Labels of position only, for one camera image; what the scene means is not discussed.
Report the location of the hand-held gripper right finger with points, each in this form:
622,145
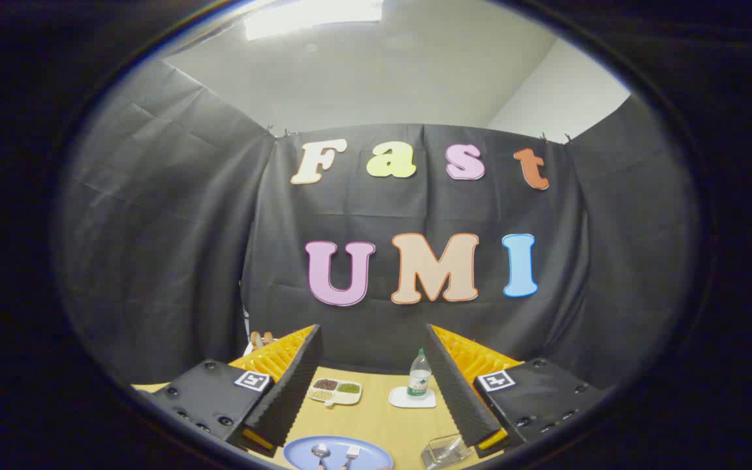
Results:
457,391

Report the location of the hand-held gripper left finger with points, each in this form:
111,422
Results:
291,385

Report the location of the clear water bottle green cap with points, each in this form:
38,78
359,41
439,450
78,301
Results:
419,378

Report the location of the white divided dish of beans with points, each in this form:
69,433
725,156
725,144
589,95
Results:
337,390

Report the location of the white square coaster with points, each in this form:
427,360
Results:
402,398

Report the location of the blue round plate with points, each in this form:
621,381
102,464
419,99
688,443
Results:
376,454

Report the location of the ceiling light panel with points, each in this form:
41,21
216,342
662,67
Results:
314,16

